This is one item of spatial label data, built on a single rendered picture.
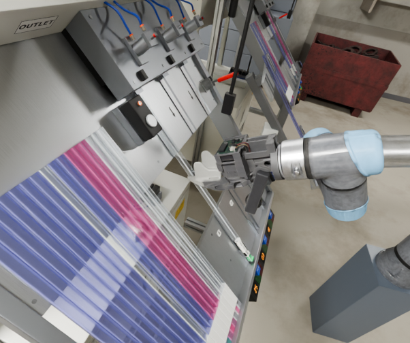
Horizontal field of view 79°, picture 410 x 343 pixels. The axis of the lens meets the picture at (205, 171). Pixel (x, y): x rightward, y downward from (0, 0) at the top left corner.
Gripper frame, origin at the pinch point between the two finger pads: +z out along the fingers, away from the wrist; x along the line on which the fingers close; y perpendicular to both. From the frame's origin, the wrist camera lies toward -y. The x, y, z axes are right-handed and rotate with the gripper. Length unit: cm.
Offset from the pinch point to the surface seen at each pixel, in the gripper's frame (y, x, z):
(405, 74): -139, -429, -122
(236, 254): -24.0, 2.6, -3.5
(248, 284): -29.4, 7.2, -6.5
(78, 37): 33.3, 6.0, 5.1
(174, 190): -21.0, -22.9, 29.3
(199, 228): -53, -32, 35
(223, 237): -16.9, 2.9, -2.1
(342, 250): -126, -83, -24
